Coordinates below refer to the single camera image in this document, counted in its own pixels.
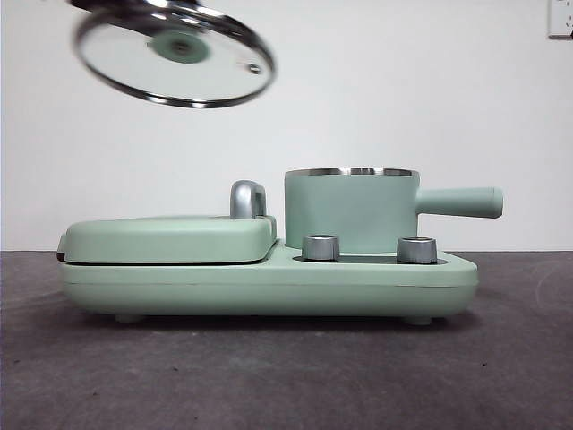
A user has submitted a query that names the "glass lid with green knob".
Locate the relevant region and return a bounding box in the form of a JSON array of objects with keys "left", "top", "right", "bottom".
[{"left": 69, "top": 0, "right": 278, "bottom": 110}]

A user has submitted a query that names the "silver control knob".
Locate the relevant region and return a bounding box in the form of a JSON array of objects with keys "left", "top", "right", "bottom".
[
  {"left": 302, "top": 233, "right": 342, "bottom": 262},
  {"left": 396, "top": 236, "right": 439, "bottom": 265}
]

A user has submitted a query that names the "green breakfast machine base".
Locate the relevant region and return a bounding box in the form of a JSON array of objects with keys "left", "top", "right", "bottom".
[{"left": 60, "top": 238, "right": 479, "bottom": 326}]

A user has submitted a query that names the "green hinged grill cover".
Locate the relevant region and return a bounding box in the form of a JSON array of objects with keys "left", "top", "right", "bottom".
[{"left": 56, "top": 213, "right": 279, "bottom": 266}]

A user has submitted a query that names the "silver grill cover handle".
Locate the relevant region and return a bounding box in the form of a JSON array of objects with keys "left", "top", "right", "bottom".
[{"left": 229, "top": 179, "right": 269, "bottom": 220}]

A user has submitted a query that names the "green pot with side handle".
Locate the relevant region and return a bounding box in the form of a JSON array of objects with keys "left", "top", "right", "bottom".
[{"left": 284, "top": 166, "right": 506, "bottom": 252}]

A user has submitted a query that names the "white wall socket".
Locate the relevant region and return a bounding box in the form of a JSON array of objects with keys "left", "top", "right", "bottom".
[{"left": 547, "top": 0, "right": 573, "bottom": 39}]

